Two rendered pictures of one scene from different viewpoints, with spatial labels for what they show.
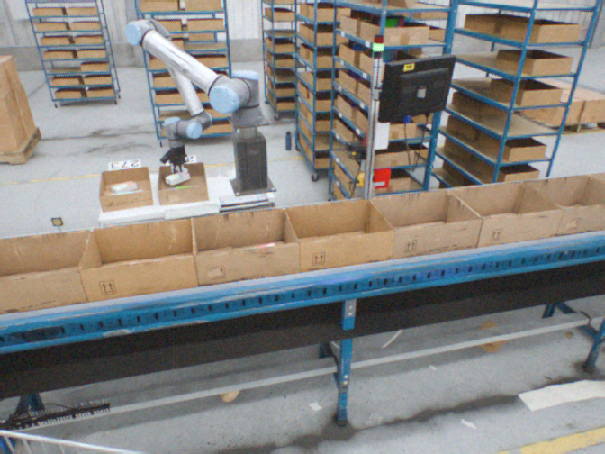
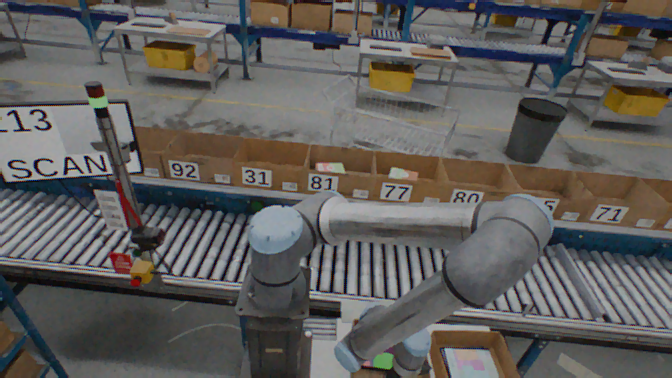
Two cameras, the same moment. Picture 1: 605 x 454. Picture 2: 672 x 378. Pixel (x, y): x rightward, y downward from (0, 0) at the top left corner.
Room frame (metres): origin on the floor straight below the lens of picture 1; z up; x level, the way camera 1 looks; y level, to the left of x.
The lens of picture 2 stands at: (3.33, 0.66, 2.13)
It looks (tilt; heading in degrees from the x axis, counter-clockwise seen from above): 36 degrees down; 194
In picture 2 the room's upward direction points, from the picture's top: 5 degrees clockwise
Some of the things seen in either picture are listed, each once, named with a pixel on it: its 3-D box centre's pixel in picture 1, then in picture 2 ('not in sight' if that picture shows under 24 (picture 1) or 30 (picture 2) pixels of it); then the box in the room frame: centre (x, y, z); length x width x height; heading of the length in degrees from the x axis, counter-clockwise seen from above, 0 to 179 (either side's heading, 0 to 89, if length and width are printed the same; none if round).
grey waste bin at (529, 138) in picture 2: not in sight; (532, 131); (-1.21, 1.84, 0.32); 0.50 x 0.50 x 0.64
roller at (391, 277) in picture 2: not in sight; (390, 263); (1.91, 0.64, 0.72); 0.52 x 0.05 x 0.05; 13
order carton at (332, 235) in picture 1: (336, 236); (273, 164); (1.63, -0.14, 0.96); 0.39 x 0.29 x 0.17; 103
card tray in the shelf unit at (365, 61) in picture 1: (391, 64); not in sight; (3.15, -0.59, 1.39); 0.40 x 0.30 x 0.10; 12
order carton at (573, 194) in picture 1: (573, 206); not in sight; (1.91, -1.29, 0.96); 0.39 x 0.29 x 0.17; 103
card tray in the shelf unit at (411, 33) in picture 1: (392, 31); not in sight; (3.15, -0.59, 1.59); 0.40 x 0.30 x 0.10; 14
